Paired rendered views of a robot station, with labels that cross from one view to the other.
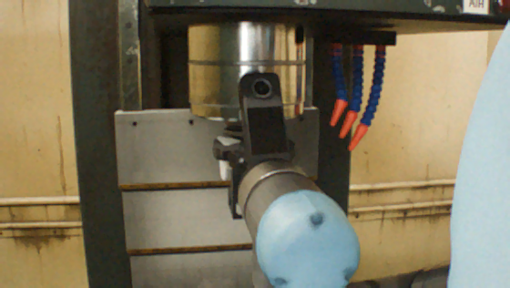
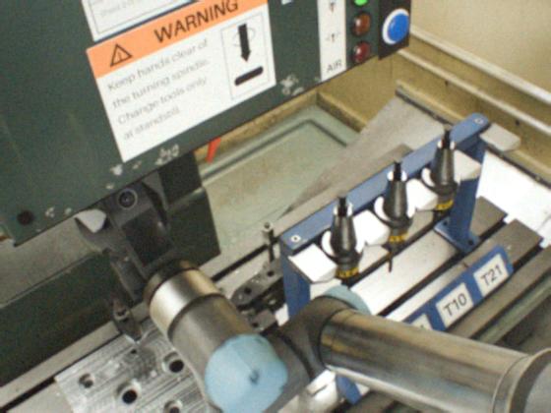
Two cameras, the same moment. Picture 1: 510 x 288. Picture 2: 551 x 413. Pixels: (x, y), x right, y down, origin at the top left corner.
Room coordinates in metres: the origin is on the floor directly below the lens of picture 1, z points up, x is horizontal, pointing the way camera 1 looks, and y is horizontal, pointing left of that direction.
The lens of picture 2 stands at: (0.04, 0.03, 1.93)
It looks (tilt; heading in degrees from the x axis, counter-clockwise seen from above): 45 degrees down; 338
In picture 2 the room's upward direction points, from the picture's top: 7 degrees counter-clockwise
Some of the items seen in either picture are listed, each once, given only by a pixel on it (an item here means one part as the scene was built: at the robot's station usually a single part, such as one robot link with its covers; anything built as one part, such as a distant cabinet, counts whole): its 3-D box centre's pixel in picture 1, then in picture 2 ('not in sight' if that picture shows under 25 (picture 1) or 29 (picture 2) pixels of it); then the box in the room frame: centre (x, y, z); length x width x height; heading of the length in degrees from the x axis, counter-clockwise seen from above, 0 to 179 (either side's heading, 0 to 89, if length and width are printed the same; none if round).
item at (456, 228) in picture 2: not in sight; (466, 188); (0.67, -0.67, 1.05); 0.10 x 0.05 x 0.30; 9
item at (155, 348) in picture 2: not in sight; (154, 384); (0.64, 0.05, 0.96); 0.29 x 0.23 x 0.05; 99
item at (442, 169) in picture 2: not in sight; (443, 160); (0.59, -0.51, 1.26); 0.04 x 0.04 x 0.07
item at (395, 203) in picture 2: not in sight; (396, 192); (0.58, -0.40, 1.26); 0.04 x 0.04 x 0.07
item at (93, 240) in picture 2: (232, 150); (103, 232); (0.57, 0.02, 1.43); 0.09 x 0.05 x 0.02; 22
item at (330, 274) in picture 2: not in sight; (315, 265); (0.55, -0.24, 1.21); 0.07 x 0.05 x 0.01; 9
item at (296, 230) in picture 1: (298, 235); (228, 358); (0.36, -0.04, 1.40); 0.11 x 0.08 x 0.09; 9
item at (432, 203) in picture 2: not in sight; (418, 196); (0.59, -0.46, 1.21); 0.07 x 0.05 x 0.01; 9
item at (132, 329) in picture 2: not in sight; (124, 321); (0.79, 0.05, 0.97); 0.13 x 0.03 x 0.15; 9
